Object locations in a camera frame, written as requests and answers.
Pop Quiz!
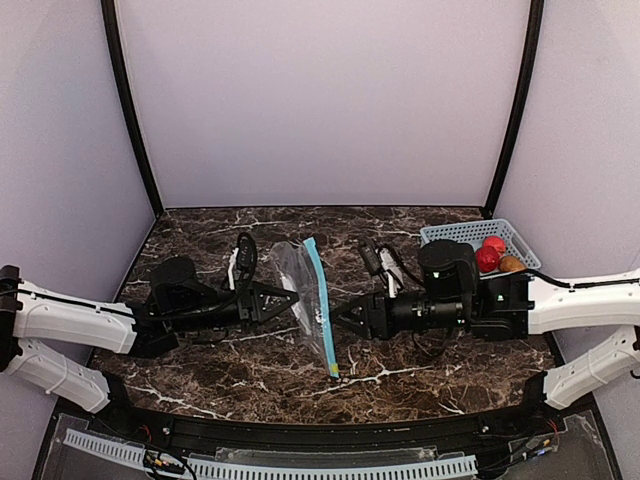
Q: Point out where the clear zip top bag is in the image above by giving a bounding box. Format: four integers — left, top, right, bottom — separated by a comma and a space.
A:
270, 237, 340, 379

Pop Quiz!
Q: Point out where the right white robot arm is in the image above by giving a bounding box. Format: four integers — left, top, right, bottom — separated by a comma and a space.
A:
331, 239, 639, 410

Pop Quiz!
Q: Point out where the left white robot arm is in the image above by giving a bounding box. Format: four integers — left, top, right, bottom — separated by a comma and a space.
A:
1, 256, 299, 414

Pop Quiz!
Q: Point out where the light blue plastic basket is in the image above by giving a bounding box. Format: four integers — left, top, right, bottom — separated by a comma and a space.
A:
420, 219, 542, 270

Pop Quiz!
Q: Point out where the red apple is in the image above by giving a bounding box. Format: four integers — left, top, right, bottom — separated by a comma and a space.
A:
483, 235, 507, 256

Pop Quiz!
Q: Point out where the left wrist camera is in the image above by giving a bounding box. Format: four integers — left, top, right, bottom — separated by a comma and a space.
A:
227, 233, 258, 292

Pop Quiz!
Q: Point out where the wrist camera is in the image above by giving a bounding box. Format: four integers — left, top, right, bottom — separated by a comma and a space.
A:
227, 233, 258, 292
358, 238, 404, 298

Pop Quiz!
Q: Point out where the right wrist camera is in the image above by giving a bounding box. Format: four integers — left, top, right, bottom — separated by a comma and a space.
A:
358, 238, 404, 298

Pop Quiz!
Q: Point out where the left black frame post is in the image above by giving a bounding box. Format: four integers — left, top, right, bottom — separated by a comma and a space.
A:
100, 0, 165, 219

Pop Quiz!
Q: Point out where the black frame post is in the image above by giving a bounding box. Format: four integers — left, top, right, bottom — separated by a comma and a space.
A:
480, 0, 545, 219
100, 0, 165, 219

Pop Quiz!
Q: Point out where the grey slotted cable duct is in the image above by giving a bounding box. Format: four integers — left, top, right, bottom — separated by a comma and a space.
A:
63, 429, 478, 479

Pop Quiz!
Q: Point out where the black front rail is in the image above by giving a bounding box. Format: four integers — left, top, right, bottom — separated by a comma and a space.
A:
95, 402, 552, 452

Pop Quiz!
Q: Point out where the right black frame post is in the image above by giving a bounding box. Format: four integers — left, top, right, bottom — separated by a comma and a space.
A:
480, 0, 545, 219

